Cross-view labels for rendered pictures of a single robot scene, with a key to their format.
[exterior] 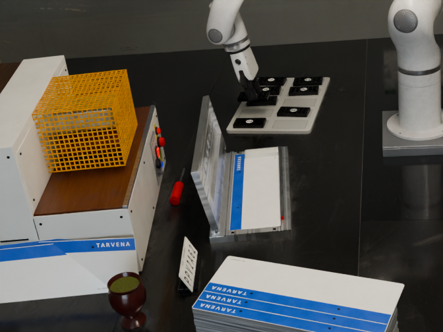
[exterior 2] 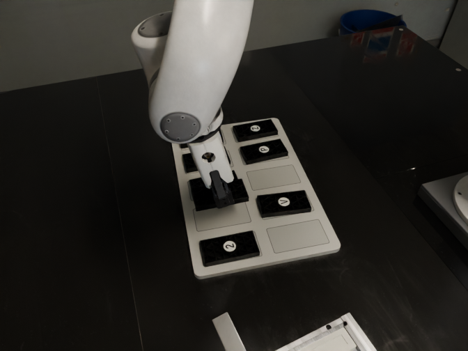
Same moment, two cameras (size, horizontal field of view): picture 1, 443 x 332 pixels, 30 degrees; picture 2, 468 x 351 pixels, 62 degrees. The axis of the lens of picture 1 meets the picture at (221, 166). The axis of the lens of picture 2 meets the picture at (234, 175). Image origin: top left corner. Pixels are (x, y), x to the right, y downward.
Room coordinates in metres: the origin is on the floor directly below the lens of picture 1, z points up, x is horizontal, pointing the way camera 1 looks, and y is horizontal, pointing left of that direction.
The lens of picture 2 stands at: (2.01, 0.10, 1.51)
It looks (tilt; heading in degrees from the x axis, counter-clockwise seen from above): 45 degrees down; 327
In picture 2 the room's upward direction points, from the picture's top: straight up
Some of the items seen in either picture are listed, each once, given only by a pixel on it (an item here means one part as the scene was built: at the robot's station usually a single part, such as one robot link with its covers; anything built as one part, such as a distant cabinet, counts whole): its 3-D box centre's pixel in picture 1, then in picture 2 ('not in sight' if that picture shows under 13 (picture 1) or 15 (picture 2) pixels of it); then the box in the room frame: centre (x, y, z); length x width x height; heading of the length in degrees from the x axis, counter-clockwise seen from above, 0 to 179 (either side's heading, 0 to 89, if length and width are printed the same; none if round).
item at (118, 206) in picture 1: (76, 141); not in sight; (2.05, 0.38, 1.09); 0.75 x 0.40 x 0.38; 173
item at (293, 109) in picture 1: (293, 111); (283, 203); (2.38, -0.25, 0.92); 0.10 x 0.05 x 0.01; 66
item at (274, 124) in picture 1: (280, 103); (244, 183); (2.48, -0.22, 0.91); 0.40 x 0.27 x 0.01; 160
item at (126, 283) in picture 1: (128, 302); not in sight; (1.48, 0.25, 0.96); 0.09 x 0.09 x 0.11
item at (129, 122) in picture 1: (87, 120); not in sight; (1.95, 0.32, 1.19); 0.23 x 0.20 x 0.17; 173
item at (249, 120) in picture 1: (249, 122); (229, 248); (2.35, -0.11, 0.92); 0.10 x 0.05 x 0.01; 71
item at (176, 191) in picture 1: (179, 184); not in sight; (2.03, 0.13, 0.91); 0.18 x 0.03 x 0.03; 169
